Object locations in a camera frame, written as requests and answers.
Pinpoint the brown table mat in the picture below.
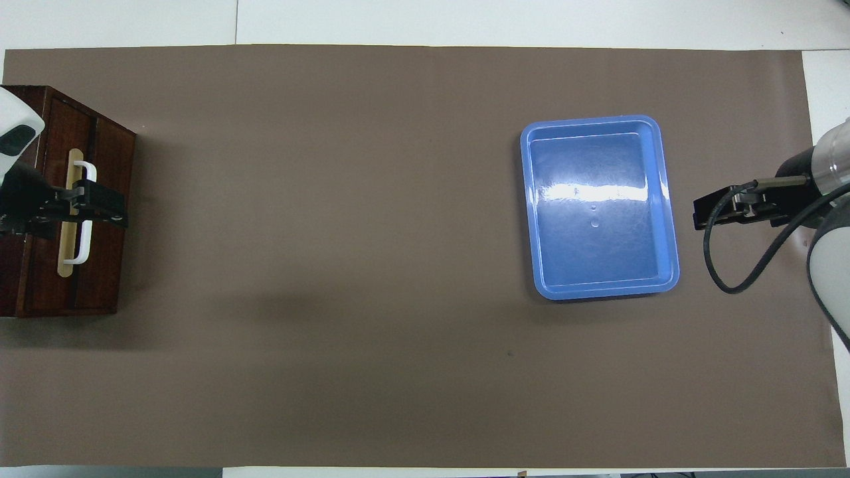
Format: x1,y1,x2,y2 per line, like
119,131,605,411
0,44,848,469

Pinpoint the wooden drawer with white handle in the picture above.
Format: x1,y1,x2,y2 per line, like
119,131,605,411
25,90,100,314

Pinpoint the blue plastic tray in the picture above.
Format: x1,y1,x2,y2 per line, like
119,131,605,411
520,115,681,301

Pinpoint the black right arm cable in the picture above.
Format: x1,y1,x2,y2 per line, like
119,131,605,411
703,178,850,295

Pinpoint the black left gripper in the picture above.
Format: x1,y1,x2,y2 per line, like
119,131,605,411
0,163,128,240

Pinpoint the dark wooden cabinet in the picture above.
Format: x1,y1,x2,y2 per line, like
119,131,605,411
0,85,137,318

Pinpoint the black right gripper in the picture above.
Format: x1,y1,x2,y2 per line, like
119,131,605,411
694,147,827,231

